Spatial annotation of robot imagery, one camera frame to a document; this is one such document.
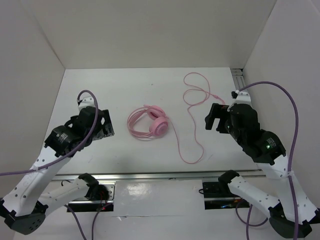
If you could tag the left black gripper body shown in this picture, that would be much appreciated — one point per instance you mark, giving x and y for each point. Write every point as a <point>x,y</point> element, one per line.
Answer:
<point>95,132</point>

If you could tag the aluminium rail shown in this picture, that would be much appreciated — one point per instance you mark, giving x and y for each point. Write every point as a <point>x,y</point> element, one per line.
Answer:
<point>238,79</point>
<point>160,175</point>

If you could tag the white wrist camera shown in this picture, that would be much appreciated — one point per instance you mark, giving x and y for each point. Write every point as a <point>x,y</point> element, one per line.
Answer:
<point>87,101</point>
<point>241,97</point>

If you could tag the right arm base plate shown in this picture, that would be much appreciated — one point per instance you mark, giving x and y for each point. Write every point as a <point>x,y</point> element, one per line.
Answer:
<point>216,198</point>

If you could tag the right side aluminium rail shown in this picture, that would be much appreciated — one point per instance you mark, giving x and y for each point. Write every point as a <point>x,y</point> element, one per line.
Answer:
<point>238,79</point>

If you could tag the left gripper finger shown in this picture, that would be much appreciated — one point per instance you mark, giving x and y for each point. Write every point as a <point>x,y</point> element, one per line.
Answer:
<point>106,131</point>
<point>106,119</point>

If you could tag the pink headphones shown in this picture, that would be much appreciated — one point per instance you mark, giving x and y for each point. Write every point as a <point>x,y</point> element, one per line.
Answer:
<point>148,121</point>

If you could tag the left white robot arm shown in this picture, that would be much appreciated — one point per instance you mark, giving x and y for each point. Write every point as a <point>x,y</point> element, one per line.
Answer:
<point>25,208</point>

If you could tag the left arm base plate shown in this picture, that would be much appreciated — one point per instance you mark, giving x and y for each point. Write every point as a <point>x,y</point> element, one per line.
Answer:
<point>104,199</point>

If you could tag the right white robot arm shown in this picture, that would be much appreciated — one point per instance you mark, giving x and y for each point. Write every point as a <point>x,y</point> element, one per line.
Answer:
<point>290,212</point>

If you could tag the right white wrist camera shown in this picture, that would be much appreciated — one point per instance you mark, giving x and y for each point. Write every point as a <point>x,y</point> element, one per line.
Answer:
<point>241,97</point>

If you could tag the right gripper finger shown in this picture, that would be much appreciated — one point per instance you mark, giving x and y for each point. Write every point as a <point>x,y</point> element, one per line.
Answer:
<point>217,111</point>
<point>223,125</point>

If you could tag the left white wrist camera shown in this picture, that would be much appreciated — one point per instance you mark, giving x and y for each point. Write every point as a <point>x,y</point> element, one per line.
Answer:
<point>87,101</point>

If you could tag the front aluminium rail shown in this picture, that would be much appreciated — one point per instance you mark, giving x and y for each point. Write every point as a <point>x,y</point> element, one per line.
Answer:
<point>160,175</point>

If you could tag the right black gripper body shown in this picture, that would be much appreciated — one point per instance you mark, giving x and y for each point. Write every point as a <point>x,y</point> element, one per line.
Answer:
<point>233,131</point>

